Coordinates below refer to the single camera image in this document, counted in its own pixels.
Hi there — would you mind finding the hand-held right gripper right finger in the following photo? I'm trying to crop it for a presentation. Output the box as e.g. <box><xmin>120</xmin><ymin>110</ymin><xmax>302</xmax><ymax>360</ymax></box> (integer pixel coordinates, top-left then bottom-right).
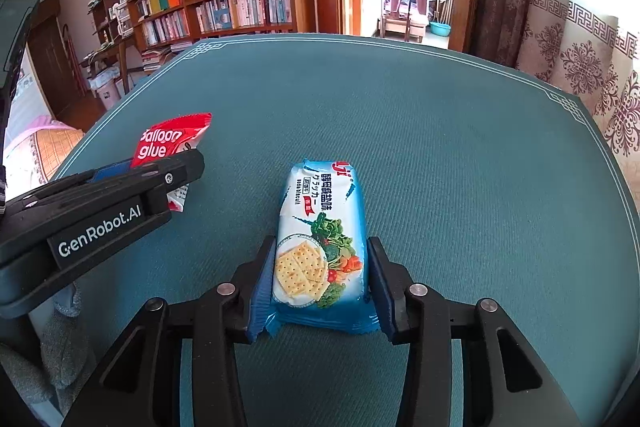
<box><xmin>367</xmin><ymin>236</ymin><xmax>583</xmax><ymax>427</ymax></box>

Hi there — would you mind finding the bed with bamboo mat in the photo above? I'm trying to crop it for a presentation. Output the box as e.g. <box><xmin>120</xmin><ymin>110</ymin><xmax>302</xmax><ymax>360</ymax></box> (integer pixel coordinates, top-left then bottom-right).
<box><xmin>2</xmin><ymin>114</ymin><xmax>86</xmax><ymax>188</ymax></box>

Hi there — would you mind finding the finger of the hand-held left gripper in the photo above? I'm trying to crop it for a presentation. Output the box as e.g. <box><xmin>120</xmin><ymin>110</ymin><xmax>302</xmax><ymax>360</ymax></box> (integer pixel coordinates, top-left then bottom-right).
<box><xmin>0</xmin><ymin>149</ymin><xmax>206</xmax><ymax>258</ymax></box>
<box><xmin>47</xmin><ymin>158</ymin><xmax>133</xmax><ymax>185</ymax></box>

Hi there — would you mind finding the wooden stool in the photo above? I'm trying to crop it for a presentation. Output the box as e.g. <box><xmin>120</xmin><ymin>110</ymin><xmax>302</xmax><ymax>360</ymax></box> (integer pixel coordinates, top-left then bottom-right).
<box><xmin>380</xmin><ymin>12</ymin><xmax>428</xmax><ymax>42</ymax></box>

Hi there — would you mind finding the patterned sheer curtain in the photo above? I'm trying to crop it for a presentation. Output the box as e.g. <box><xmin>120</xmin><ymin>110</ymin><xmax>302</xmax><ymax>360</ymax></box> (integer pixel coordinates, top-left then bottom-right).
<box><xmin>472</xmin><ymin>0</ymin><xmax>640</xmax><ymax>158</ymax></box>

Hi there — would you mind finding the dark wooden cabinet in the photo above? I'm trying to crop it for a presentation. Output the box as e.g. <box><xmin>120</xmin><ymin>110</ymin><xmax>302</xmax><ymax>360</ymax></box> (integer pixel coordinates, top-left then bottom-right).
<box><xmin>27</xmin><ymin>7</ymin><xmax>81</xmax><ymax>118</ymax></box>

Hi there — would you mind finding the white storage bin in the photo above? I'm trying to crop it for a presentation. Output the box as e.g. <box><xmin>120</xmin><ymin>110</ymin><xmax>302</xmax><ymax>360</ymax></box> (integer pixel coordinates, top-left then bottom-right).
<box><xmin>90</xmin><ymin>67</ymin><xmax>123</xmax><ymax>110</ymax></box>

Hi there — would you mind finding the blue soda biscuit packet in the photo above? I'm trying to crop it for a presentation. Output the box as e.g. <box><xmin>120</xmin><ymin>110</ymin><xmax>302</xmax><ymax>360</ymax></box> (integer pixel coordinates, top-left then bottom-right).
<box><xmin>264</xmin><ymin>159</ymin><xmax>382</xmax><ymax>338</ymax></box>

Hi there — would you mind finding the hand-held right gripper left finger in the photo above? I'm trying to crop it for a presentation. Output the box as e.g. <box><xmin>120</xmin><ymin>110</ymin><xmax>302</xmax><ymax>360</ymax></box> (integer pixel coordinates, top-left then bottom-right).
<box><xmin>62</xmin><ymin>234</ymin><xmax>278</xmax><ymax>427</ymax></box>

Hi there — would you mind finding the red and white packet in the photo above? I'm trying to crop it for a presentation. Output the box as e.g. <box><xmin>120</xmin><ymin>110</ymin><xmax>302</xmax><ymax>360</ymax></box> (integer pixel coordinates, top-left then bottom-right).
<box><xmin>131</xmin><ymin>112</ymin><xmax>213</xmax><ymax>212</ymax></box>

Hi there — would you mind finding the small wooden shelf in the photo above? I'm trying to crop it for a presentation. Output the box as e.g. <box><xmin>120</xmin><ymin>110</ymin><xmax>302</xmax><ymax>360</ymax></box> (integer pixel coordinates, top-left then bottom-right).
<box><xmin>87</xmin><ymin>0</ymin><xmax>138</xmax><ymax>72</ymax></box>

